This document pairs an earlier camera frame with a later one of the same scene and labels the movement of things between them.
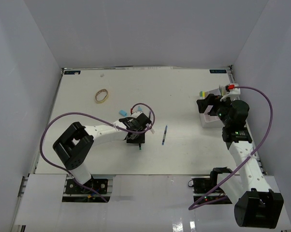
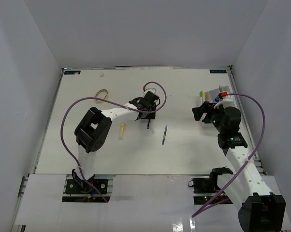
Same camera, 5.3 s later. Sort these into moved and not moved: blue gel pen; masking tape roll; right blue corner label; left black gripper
Moved: left black gripper
Not moved: right blue corner label; blue gel pen; masking tape roll
